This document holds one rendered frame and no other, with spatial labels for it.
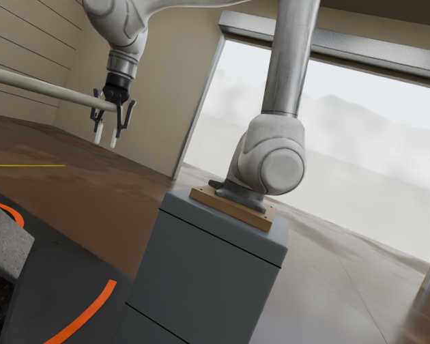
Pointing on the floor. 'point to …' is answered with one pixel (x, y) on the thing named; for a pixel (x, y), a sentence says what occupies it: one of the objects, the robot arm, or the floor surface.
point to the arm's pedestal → (201, 276)
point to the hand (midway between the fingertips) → (106, 136)
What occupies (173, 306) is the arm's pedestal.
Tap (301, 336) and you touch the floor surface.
